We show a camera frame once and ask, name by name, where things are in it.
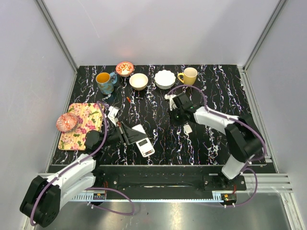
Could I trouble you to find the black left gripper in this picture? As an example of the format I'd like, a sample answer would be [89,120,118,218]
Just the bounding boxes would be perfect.
[99,119,148,149]

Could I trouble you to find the white battery cover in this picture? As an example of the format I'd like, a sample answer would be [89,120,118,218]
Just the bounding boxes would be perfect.
[183,124,192,135]

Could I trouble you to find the white red remote control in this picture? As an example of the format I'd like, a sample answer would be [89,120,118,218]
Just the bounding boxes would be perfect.
[132,124,155,157]

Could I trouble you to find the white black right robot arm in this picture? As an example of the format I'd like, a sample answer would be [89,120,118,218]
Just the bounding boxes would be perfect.
[165,93,265,190]

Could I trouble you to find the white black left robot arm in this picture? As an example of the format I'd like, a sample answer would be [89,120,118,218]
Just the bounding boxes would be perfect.
[20,122,147,227]

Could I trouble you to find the white scalloped bowl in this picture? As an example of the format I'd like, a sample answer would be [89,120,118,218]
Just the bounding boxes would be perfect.
[154,70,176,90]

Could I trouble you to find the yellow mug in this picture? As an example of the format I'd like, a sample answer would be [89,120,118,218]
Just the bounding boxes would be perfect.
[177,67,198,85]

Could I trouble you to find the floral wooden tray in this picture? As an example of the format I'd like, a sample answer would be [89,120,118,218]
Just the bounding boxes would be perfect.
[58,103,103,150]

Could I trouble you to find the cream round bowl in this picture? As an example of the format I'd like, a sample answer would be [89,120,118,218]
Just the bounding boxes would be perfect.
[129,73,148,91]

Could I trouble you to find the blue floral mug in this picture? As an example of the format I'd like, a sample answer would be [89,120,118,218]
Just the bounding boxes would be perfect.
[95,72,118,95]

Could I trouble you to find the red patterned bowl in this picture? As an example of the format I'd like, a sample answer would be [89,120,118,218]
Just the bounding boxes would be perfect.
[56,113,78,133]

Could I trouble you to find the orange patterned small bowl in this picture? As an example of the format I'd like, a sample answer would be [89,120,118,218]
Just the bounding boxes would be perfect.
[116,61,134,77]

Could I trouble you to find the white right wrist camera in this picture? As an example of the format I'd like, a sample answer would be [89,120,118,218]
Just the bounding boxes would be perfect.
[165,94,177,111]

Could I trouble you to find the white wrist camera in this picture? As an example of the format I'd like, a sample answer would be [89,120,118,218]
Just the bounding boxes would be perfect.
[107,106,120,126]
[165,94,177,111]

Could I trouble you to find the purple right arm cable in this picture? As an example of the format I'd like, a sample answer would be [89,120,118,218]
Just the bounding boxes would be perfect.
[165,84,267,208]

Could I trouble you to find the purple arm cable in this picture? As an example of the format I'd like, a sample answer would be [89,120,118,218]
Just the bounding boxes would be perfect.
[30,102,135,226]
[165,84,267,208]

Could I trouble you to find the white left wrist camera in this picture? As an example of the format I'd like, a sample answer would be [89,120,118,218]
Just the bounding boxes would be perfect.
[107,106,120,126]

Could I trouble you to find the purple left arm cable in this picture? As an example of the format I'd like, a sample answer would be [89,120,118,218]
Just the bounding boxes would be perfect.
[30,102,135,226]

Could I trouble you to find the aluminium frame post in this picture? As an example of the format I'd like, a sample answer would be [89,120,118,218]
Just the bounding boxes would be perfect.
[35,0,79,70]

